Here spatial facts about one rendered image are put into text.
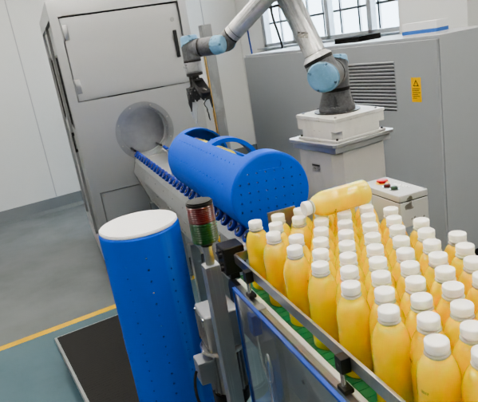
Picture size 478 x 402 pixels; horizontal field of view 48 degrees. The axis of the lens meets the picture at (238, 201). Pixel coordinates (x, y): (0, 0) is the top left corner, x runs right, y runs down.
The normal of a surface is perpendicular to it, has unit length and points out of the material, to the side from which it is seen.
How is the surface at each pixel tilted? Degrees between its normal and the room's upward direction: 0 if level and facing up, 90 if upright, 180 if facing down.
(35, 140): 90
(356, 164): 90
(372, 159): 90
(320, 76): 98
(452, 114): 90
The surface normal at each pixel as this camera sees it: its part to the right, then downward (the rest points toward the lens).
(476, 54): 0.49, 0.18
